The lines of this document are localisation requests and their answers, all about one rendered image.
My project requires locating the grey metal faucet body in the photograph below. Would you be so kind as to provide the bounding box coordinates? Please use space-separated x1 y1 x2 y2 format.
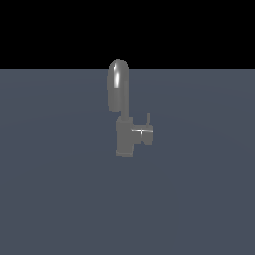
106 58 144 158

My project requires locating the grey faucet lever handle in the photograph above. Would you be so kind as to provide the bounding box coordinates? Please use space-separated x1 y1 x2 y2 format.
141 112 155 146

